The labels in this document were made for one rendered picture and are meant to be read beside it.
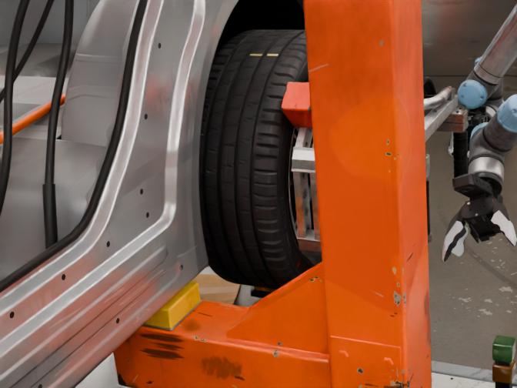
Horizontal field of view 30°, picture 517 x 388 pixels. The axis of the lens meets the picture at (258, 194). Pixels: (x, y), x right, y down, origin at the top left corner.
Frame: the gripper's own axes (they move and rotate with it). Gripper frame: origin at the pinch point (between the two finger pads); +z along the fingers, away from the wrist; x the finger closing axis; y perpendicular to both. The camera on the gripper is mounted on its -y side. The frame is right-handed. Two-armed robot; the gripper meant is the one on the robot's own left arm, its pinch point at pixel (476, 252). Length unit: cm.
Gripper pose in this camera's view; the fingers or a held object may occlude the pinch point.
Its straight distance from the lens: 196.9
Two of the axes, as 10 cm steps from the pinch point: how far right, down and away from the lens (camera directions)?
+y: 5.5, 6.2, 5.6
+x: -8.1, 2.4, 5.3
